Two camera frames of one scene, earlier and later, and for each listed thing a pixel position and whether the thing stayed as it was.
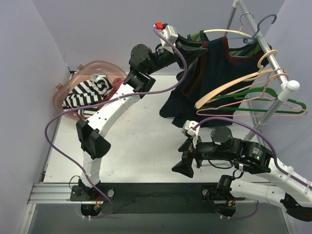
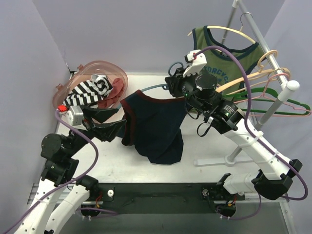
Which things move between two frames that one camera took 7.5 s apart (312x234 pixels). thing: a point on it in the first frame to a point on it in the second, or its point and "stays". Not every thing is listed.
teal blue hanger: x=251 y=40 to x=164 y=86
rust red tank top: x=116 y=84 stays
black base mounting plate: x=134 y=198 stays
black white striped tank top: x=90 y=91 stays
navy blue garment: x=204 y=94 to x=152 y=125
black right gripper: x=195 y=151 to x=172 y=85
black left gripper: x=181 y=53 to x=87 y=124
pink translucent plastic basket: x=82 y=72 stays
